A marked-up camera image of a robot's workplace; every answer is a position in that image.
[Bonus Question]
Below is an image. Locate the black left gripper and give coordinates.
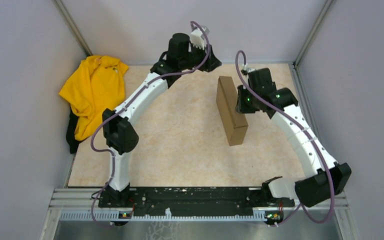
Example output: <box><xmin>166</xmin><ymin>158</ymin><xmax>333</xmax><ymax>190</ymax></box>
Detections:
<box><xmin>180</xmin><ymin>40</ymin><xmax>222</xmax><ymax>73</ymax></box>

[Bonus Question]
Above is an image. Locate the brown cardboard box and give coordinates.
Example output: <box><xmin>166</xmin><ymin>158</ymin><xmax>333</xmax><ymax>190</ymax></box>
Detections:
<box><xmin>215</xmin><ymin>76</ymin><xmax>249</xmax><ymax>146</ymax></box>

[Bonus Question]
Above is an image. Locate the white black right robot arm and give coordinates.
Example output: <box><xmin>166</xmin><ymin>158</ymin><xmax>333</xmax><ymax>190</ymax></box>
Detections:
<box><xmin>235</xmin><ymin>66</ymin><xmax>352</xmax><ymax>208</ymax></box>

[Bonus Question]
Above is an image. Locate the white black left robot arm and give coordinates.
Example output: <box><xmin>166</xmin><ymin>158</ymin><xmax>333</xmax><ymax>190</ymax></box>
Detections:
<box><xmin>102</xmin><ymin>29</ymin><xmax>222</xmax><ymax>207</ymax></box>

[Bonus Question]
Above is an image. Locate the yellow jacket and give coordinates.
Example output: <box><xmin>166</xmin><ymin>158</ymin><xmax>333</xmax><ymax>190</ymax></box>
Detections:
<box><xmin>59</xmin><ymin>55</ymin><xmax>129</xmax><ymax>141</ymax></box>

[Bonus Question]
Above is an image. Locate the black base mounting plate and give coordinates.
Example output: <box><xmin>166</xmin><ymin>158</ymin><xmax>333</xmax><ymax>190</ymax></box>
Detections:
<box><xmin>97</xmin><ymin>186</ymin><xmax>295</xmax><ymax>217</ymax></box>

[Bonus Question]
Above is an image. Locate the black cloth under jacket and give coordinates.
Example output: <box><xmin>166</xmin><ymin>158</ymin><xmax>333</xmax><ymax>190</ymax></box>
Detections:
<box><xmin>65</xmin><ymin>110</ymin><xmax>81</xmax><ymax>154</ymax></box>

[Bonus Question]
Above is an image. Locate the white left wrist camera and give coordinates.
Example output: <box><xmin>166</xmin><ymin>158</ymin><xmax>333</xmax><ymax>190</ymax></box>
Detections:
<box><xmin>189</xmin><ymin>26</ymin><xmax>210</xmax><ymax>50</ymax></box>

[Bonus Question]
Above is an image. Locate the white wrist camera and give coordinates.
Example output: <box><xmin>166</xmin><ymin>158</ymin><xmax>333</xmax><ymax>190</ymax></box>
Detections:
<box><xmin>240</xmin><ymin>64</ymin><xmax>256</xmax><ymax>76</ymax></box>
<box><xmin>189</xmin><ymin>26</ymin><xmax>210</xmax><ymax>50</ymax></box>

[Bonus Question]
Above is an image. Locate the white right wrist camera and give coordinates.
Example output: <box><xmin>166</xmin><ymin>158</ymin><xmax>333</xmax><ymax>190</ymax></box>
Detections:
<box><xmin>240</xmin><ymin>64</ymin><xmax>256</xmax><ymax>76</ymax></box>

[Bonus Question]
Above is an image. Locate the aluminium corner post left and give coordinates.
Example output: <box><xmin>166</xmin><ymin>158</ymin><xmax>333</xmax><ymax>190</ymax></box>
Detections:
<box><xmin>52</xmin><ymin>0</ymin><xmax>93</xmax><ymax>56</ymax></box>

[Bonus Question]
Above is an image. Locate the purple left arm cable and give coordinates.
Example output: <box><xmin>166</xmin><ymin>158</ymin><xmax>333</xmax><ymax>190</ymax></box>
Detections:
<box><xmin>90</xmin><ymin>20</ymin><xmax>212</xmax><ymax>228</ymax></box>

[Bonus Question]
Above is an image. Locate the aluminium front frame rail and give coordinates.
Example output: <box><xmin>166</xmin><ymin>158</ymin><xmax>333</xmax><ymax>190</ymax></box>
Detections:
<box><xmin>47</xmin><ymin>187</ymin><xmax>350</xmax><ymax>223</ymax></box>

